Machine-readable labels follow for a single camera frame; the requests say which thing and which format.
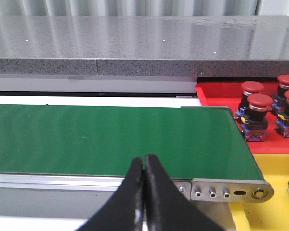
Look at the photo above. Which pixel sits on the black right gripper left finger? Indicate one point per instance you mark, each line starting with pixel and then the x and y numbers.
pixel 124 209

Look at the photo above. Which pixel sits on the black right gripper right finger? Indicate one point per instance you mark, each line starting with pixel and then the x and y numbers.
pixel 166 208

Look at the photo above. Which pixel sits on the green conveyor belt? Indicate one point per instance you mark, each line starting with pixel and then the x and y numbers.
pixel 101 140

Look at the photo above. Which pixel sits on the aluminium conveyor side rail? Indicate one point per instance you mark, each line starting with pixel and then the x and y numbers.
pixel 196 189

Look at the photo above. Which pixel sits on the grey stone countertop slab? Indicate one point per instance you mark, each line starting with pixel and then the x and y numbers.
pixel 199 46

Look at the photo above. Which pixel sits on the red block at right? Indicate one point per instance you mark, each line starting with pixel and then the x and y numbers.
pixel 229 93

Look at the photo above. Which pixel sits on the grey pleated curtain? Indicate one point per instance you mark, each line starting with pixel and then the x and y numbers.
pixel 144 8

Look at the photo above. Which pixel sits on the yellow sorting tray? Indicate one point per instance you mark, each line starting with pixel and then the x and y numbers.
pixel 272 215

